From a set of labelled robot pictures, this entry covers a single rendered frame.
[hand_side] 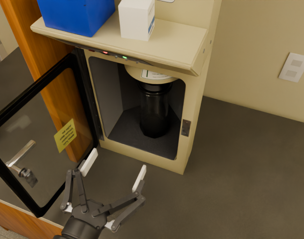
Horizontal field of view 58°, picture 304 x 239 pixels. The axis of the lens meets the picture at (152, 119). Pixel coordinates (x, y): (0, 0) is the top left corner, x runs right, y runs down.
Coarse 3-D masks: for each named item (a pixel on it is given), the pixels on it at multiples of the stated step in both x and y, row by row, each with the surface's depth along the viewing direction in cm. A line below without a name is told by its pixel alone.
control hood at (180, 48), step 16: (112, 16) 54; (48, 32) 51; (64, 32) 51; (96, 32) 51; (112, 32) 51; (160, 32) 51; (176, 32) 51; (192, 32) 51; (96, 48) 53; (112, 48) 48; (128, 48) 48; (144, 48) 48; (160, 48) 48; (176, 48) 48; (192, 48) 48; (160, 64) 51; (176, 64) 46; (192, 64) 45
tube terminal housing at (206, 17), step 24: (120, 0) 54; (192, 0) 49; (216, 0) 50; (192, 24) 52; (216, 24) 61; (168, 72) 63; (192, 96) 66; (192, 120) 73; (120, 144) 96; (192, 144) 98; (168, 168) 96
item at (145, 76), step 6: (126, 66) 73; (132, 66) 71; (132, 72) 71; (138, 72) 70; (144, 72) 69; (150, 72) 69; (138, 78) 70; (144, 78) 70; (150, 78) 69; (156, 78) 69; (162, 78) 69; (168, 78) 70; (174, 78) 70
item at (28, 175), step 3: (24, 171) 66; (27, 171) 66; (30, 171) 66; (21, 174) 66; (24, 174) 66; (27, 174) 66; (30, 174) 66; (33, 174) 68; (24, 177) 65; (27, 177) 66; (30, 177) 66; (33, 177) 68; (27, 180) 67; (30, 180) 68; (33, 180) 69; (36, 180) 70; (30, 183) 68; (33, 183) 69; (33, 186) 70
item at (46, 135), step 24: (48, 72) 62; (72, 72) 69; (48, 96) 64; (72, 96) 73; (24, 120) 60; (48, 120) 68; (72, 120) 77; (0, 144) 57; (24, 144) 63; (48, 144) 71; (72, 144) 82; (24, 168) 66; (48, 168) 75; (72, 168) 87; (48, 192) 80
